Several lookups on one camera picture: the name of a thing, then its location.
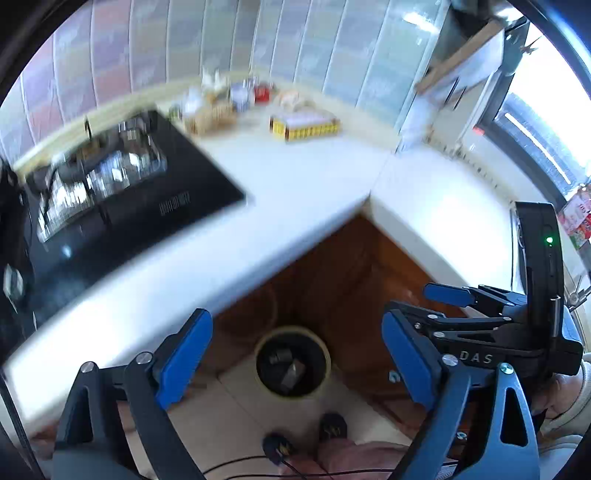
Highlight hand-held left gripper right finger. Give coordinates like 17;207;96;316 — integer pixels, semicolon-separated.
381;309;542;480

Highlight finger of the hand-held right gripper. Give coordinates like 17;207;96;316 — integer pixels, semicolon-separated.
423;282;527;319
385;299;515;344

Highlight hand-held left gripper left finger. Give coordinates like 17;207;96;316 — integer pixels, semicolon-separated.
52;308;214;480

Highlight yellow-rimmed round trash can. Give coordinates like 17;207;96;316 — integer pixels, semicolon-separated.
254;325;332;398

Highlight person's right forearm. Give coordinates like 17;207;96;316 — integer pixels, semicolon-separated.
538;351;591;467

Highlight person's right hand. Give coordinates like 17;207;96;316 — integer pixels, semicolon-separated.
530;371;578;428

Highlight wooden cabinet door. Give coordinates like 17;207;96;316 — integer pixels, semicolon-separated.
323;217;467;425
203;215;370;384

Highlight colourful packet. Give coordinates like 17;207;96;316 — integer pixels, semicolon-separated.
558;182;591;250

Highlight blue patterned slipper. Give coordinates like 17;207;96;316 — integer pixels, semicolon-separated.
262;434;294;464
318;412;348;441

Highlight pink pants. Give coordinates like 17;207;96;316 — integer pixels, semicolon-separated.
316;438;416;480

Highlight black glass gas cooktop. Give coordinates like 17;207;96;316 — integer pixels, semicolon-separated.
18;108;247;324

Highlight metal stove grate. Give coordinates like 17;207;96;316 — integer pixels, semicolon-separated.
37;117;169;243

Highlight yellow flat box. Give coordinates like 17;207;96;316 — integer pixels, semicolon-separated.
270;110;341;141

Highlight woven basket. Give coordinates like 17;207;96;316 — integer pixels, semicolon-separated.
185;102;238;136

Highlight clear plastic bag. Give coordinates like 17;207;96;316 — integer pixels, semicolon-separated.
276;90;303;112

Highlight white tin can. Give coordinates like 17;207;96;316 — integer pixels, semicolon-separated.
229;84;251;112

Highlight black cable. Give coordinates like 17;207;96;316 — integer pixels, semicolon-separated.
202;455;462;480

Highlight dark window frame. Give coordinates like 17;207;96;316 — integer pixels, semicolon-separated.
475;18;591;208

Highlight wall-mounted cabinet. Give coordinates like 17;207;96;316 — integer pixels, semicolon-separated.
397;0;529;153

